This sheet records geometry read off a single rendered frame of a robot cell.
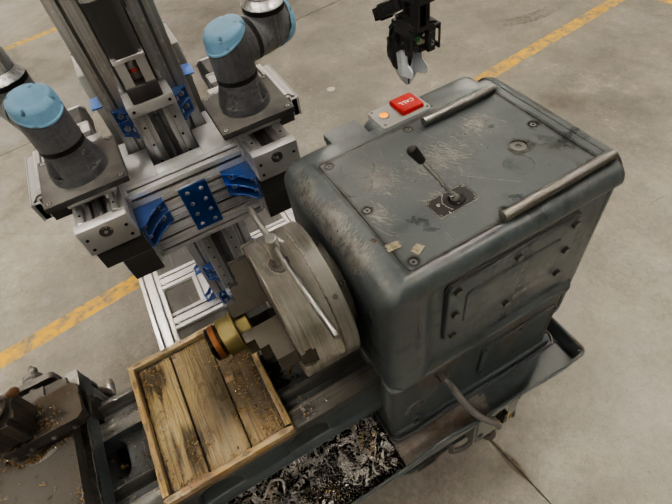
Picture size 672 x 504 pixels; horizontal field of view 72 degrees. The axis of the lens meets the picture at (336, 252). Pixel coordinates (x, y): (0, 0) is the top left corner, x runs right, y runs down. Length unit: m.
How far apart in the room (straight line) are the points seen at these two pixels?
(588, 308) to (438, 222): 1.57
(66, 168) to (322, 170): 0.69
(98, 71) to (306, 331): 0.96
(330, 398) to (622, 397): 1.38
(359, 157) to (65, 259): 2.36
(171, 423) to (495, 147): 0.95
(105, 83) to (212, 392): 0.89
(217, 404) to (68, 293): 1.87
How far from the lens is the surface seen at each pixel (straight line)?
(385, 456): 1.41
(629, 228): 2.76
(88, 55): 1.49
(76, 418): 1.17
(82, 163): 1.39
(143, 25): 1.47
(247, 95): 1.39
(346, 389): 1.15
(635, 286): 2.54
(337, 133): 1.11
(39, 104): 1.33
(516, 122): 1.13
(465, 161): 1.02
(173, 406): 1.23
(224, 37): 1.33
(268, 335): 0.96
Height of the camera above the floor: 1.92
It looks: 51 degrees down
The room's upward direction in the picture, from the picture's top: 12 degrees counter-clockwise
